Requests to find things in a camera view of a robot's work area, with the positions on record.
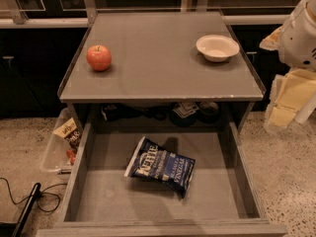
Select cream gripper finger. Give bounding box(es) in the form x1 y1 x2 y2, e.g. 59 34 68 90
266 68 316 128
259 27 281 51

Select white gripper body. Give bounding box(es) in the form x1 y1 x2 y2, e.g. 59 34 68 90
278 0 316 70

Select blue Kettle chip bag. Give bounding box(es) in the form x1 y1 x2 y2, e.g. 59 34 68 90
124 136 196 198

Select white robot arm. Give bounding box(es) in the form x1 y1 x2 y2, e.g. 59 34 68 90
260 0 316 128

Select items behind drawer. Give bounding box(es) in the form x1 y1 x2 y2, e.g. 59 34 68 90
101 102 221 127

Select grey cabinet counter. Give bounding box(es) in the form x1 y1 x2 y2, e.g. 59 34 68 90
58 12 265 117

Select open grey top drawer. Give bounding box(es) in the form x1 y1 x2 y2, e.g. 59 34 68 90
37 122 286 237

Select brown snack bag in bin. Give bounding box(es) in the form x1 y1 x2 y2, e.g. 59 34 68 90
53 118 81 148

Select white paper bowl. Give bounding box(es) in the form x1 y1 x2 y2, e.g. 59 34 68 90
196 35 240 62

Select red apple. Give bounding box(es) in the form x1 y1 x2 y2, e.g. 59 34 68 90
86 45 112 71

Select clear plastic storage bin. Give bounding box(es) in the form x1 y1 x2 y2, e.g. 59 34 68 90
39 109 79 177

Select black device on floor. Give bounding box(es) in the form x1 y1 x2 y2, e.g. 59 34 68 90
0 183 41 237

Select white railing frame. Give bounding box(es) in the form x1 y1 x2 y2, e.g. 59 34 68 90
1 0 300 28

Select black cable on floor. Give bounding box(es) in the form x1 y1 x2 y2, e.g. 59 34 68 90
0 177 68 214

